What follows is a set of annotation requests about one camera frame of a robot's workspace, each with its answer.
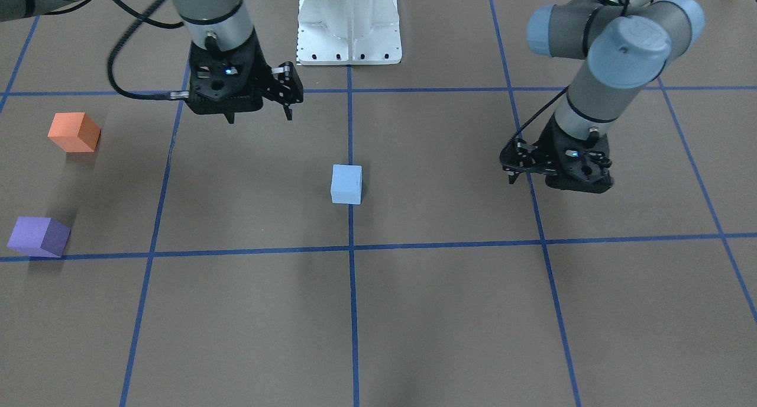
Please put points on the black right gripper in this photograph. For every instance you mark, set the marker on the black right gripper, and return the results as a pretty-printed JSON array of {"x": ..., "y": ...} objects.
[{"x": 264, "y": 67}]

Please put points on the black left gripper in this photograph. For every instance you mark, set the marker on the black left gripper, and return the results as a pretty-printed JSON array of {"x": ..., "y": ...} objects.
[{"x": 545, "y": 142}]

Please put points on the light blue foam block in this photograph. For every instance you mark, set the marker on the light blue foam block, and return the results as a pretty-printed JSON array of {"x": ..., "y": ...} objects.
[{"x": 346, "y": 184}]

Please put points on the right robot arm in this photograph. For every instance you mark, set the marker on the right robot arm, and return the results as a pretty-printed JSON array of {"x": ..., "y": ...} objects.
[{"x": 228, "y": 22}]

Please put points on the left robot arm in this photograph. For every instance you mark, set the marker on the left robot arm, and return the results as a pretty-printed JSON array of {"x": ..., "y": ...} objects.
[{"x": 624, "y": 45}]

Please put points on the orange foam block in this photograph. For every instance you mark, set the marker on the orange foam block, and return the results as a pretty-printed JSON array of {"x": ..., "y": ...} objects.
[{"x": 74, "y": 132}]

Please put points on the purple foam block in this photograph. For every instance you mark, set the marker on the purple foam block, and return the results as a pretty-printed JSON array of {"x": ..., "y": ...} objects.
[{"x": 39, "y": 237}]

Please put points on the brown paper table cover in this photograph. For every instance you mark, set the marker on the brown paper table cover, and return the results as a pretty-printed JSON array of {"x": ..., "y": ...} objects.
[{"x": 207, "y": 264}]

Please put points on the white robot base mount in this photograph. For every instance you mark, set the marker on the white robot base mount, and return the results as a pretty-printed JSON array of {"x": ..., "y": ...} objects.
[{"x": 348, "y": 32}]

